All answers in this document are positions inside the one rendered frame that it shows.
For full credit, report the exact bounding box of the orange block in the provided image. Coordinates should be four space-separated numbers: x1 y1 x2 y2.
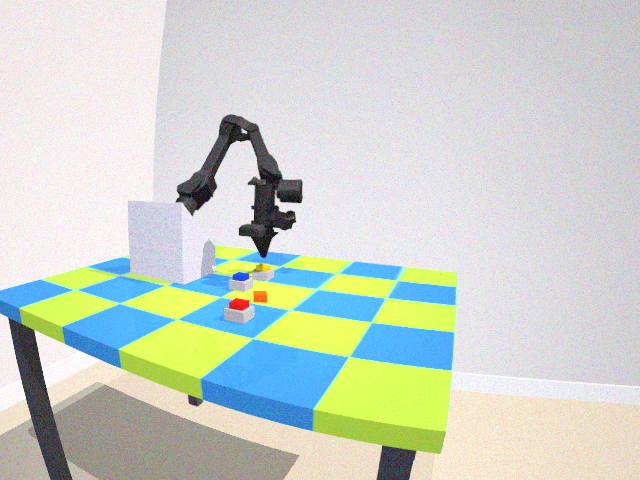
253 291 267 303

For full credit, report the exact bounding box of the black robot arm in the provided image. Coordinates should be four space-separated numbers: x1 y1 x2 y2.
175 114 303 230

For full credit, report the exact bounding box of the red button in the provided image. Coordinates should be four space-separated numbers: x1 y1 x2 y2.
223 298 255 325

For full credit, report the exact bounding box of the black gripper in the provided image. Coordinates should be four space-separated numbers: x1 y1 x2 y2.
239 202 279 258

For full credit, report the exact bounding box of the yellow button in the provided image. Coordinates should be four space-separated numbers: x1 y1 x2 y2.
252 264 274 281

